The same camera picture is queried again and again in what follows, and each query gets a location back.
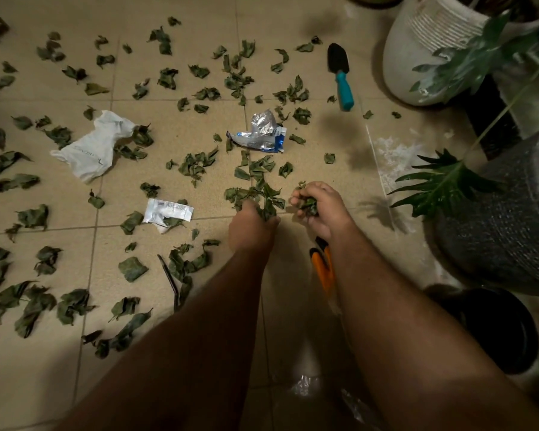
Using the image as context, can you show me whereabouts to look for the person's left hand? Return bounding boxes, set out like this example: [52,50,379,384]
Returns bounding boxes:
[228,200,281,257]

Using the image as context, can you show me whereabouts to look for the person's right hand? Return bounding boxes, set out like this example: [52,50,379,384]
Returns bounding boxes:
[290,181,356,242]

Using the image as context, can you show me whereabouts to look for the bunch of dry green leaves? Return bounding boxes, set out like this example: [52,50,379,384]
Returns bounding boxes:
[247,181,287,220]

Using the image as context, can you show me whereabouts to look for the person's right forearm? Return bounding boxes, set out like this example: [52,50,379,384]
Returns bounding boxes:
[329,222,539,431]

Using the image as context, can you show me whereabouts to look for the person's left forearm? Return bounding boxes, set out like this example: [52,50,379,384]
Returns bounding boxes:
[56,249,270,431]

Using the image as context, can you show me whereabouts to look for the orange and black pruning shears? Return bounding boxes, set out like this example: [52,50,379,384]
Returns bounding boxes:
[308,237,338,298]

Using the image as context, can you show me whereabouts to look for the silver and blue foil wrapper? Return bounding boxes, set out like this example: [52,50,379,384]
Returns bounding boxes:
[226,109,287,153]

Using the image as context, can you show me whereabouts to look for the scattered dry green leaves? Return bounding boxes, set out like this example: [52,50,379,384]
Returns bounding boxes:
[0,12,402,360]

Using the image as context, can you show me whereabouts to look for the small white printed wrapper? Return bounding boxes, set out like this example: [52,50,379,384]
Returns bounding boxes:
[143,198,194,234]

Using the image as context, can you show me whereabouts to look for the thin dark twig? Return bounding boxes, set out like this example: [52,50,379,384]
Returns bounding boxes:
[157,254,180,311]

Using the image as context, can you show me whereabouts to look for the green split-leaf plant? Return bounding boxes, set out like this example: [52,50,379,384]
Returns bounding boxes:
[387,9,539,219]

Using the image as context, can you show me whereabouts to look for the clear plastic bag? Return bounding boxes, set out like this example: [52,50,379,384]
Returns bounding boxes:
[278,265,389,431]

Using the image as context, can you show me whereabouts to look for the white ribbed plant pot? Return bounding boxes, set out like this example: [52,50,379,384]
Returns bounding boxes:
[382,0,539,107]

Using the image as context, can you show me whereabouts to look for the crumpled white plastic bag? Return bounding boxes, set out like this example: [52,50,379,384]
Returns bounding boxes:
[50,110,137,183]

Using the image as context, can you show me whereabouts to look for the grey woven plant pot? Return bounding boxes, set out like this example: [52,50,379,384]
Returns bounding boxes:
[424,125,539,298]

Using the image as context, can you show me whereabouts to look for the black round plant pot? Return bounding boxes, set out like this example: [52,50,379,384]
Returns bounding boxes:
[424,285,539,376]

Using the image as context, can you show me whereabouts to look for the black trowel with teal handle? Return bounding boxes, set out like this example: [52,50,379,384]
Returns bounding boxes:
[327,43,355,112]

